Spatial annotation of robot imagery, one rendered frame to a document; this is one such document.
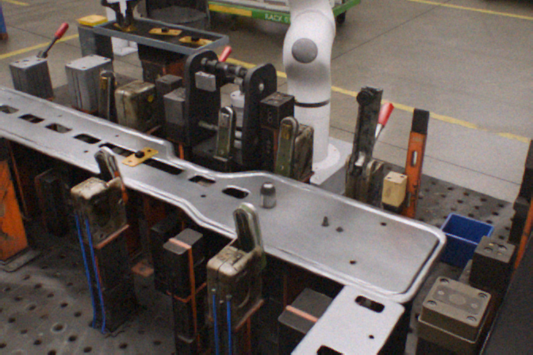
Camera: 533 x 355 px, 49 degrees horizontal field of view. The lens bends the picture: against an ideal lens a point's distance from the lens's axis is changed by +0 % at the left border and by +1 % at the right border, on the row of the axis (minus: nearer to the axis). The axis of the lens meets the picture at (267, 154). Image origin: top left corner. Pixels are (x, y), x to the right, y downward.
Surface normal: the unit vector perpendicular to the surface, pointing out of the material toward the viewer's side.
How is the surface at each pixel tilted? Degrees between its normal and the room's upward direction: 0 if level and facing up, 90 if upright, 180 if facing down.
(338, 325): 0
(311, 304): 0
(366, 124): 81
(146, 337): 0
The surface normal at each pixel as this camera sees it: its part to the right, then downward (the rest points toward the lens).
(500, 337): 0.00, -0.88
